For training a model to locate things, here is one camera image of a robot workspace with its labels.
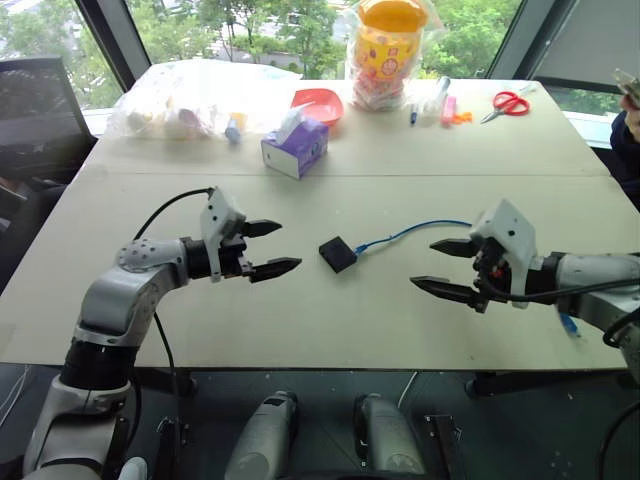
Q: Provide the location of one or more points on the pink marker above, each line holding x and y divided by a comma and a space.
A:
448, 111

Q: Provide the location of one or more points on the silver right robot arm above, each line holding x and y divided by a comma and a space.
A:
595, 282

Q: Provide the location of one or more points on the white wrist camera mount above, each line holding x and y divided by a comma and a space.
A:
220, 210
510, 230

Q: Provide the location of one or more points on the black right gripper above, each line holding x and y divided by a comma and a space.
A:
492, 272

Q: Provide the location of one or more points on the person's hand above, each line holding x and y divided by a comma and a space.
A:
631, 102

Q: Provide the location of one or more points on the purple tissue box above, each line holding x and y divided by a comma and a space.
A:
295, 150

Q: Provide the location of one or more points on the small orange clip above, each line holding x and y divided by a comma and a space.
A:
463, 117

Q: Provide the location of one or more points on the clear plastic bag of toys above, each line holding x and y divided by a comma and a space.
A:
185, 97

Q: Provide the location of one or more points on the blue pen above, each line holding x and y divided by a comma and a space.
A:
414, 116

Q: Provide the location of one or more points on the black office chair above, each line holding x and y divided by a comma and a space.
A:
37, 115

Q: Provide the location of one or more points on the black metal bracket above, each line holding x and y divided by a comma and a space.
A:
172, 447
447, 445

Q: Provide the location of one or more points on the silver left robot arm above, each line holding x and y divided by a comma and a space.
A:
117, 295

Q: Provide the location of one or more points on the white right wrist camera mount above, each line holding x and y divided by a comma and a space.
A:
510, 230

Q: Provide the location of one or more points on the orange-lidded jar in bag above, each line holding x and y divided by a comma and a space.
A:
385, 55

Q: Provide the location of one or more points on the clear plastic wrapper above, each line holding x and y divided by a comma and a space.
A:
434, 97

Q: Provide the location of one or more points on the small black box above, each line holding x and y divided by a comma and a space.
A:
338, 254

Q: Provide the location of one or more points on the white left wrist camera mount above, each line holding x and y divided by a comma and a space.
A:
220, 210

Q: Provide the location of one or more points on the blue and yellow bottle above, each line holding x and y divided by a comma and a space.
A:
234, 129

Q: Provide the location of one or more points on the person's dark sleeve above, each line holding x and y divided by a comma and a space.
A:
627, 155

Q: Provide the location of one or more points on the red plastic bowl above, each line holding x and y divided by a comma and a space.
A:
325, 102

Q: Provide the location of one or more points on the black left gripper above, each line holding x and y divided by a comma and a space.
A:
234, 255

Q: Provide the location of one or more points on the grey rounded robot leg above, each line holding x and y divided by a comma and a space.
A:
265, 440
387, 440

